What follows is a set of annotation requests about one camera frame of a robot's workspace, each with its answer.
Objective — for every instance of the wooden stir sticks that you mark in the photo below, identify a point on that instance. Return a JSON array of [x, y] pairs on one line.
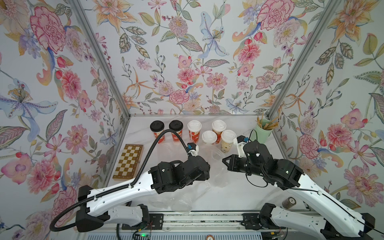
[[266, 124]]

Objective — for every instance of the wooden chessboard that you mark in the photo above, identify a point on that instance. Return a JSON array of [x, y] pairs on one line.
[[128, 163]]

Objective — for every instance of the white lid red back cup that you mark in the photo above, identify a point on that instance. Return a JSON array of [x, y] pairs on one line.
[[218, 126]]

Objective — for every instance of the clear plastic bag pile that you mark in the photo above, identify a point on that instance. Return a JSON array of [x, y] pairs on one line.
[[196, 197]]

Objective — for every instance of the black lid red cup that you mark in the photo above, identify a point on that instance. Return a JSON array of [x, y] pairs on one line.
[[157, 127], [176, 126]]

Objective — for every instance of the clear plastic carrier bag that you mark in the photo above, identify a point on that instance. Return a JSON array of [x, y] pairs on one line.
[[219, 174]]

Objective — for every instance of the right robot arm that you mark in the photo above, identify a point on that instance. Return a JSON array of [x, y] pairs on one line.
[[335, 221]]

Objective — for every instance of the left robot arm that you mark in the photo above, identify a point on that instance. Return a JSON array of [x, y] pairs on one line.
[[108, 205]]

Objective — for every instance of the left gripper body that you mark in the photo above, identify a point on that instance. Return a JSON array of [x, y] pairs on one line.
[[204, 175]]

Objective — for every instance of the white lid red cup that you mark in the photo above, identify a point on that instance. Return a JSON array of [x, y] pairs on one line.
[[194, 128], [218, 126]]

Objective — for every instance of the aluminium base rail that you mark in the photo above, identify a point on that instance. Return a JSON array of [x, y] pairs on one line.
[[198, 223]]

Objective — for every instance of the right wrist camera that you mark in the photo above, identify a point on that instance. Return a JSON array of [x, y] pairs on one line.
[[240, 142]]

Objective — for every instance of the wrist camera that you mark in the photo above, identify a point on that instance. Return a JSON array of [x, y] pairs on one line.
[[193, 149], [240, 142]]

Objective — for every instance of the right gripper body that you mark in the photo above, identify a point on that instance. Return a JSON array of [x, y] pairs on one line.
[[244, 166]]

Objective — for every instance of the white lid floral cup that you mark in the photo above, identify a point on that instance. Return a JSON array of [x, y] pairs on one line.
[[209, 137]]

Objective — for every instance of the white lid beige cup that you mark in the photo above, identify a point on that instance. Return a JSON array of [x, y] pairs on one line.
[[227, 140]]

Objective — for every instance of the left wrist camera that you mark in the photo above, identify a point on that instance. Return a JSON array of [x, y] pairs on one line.
[[193, 149]]

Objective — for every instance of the green cup holder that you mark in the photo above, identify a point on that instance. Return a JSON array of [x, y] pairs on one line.
[[260, 135]]

